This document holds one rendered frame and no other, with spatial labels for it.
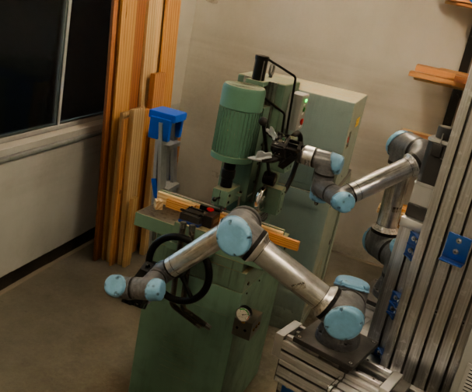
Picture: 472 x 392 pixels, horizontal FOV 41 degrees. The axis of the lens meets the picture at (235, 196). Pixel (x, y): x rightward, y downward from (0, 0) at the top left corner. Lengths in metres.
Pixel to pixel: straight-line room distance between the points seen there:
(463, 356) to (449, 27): 3.01
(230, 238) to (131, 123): 2.11
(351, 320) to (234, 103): 0.99
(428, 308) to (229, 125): 1.01
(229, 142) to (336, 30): 2.47
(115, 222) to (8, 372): 1.31
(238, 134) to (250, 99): 0.15
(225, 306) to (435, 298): 0.89
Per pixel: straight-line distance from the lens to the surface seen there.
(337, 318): 1.94
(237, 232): 1.89
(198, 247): 2.12
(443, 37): 4.74
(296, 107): 2.76
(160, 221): 2.62
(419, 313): 2.19
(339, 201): 2.22
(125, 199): 4.04
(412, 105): 4.78
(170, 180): 3.59
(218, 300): 2.62
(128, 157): 3.96
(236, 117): 2.48
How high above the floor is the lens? 1.89
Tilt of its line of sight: 19 degrees down
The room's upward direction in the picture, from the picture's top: 11 degrees clockwise
